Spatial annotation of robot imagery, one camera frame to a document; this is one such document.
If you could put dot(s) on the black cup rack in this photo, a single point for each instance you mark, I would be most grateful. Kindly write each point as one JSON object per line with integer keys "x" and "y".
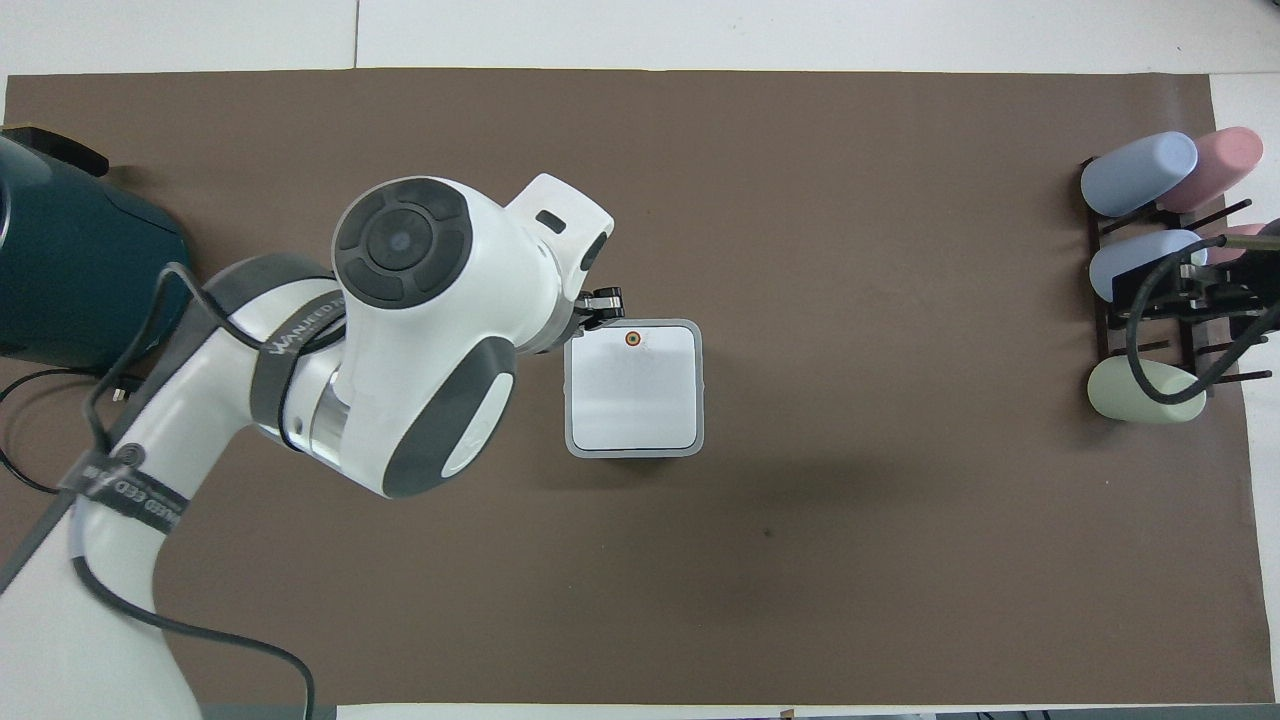
{"x": 1104, "y": 330}

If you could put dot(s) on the dark teal appliance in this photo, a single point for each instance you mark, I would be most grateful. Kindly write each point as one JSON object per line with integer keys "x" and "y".
{"x": 70, "y": 270}

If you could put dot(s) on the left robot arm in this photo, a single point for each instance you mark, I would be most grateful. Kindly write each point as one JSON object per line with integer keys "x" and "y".
{"x": 430, "y": 300}

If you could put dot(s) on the light blue cup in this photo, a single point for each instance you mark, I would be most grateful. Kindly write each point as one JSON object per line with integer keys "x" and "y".
{"x": 1130, "y": 262}
{"x": 1140, "y": 172}

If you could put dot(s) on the light green cup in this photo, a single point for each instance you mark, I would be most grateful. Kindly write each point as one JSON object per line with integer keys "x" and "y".
{"x": 1115, "y": 390}

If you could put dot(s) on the pink cup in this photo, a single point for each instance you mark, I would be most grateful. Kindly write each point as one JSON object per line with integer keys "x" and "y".
{"x": 1240, "y": 243}
{"x": 1220, "y": 165}

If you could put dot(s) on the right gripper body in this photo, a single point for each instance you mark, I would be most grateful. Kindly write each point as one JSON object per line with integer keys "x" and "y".
{"x": 1255, "y": 300}

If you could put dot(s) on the white trash can grey rim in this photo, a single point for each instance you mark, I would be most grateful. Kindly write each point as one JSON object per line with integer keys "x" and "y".
{"x": 632, "y": 395}

